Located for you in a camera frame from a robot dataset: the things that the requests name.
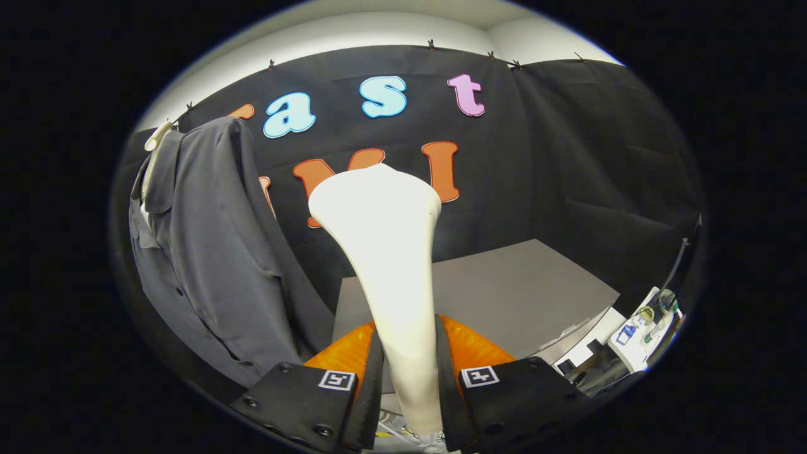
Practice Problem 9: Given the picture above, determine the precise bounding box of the black backdrop cloth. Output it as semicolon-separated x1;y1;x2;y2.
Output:
110;44;704;392

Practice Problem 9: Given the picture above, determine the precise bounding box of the white side cabinet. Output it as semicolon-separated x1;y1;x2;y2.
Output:
542;308;626;370

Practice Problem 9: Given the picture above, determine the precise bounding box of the grey drawer cabinet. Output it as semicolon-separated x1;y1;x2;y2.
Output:
332;238;622;395

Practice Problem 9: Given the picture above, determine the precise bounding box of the grey button-up shirt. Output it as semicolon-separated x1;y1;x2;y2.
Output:
128;115;335;388

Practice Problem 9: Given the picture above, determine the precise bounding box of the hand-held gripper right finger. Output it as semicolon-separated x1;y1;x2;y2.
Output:
434;313;590;453

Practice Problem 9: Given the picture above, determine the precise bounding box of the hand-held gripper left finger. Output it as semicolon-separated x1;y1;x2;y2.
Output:
228;320;385;453

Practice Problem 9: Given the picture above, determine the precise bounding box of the cream mannequin bust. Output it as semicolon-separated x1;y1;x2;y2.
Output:
140;120;174;215

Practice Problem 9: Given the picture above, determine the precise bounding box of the clear plastic water bottle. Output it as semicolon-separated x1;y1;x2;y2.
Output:
643;312;675;344

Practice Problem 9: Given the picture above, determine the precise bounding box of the white computer desk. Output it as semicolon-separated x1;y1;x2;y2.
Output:
608;287;685;373

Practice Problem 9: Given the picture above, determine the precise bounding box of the white garment steamer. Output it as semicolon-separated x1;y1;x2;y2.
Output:
308;163;450;454

